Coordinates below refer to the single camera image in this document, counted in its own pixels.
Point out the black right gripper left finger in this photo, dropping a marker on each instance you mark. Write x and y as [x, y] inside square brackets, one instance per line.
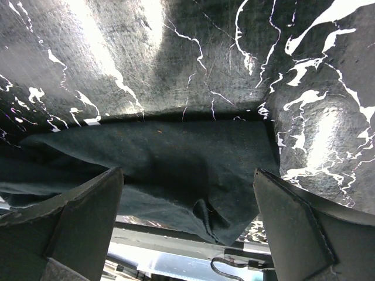
[65, 237]

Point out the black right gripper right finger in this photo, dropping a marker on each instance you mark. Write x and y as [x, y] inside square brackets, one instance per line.
[310, 237]

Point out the black t-shirt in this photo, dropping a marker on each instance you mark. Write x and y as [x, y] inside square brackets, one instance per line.
[195, 177]

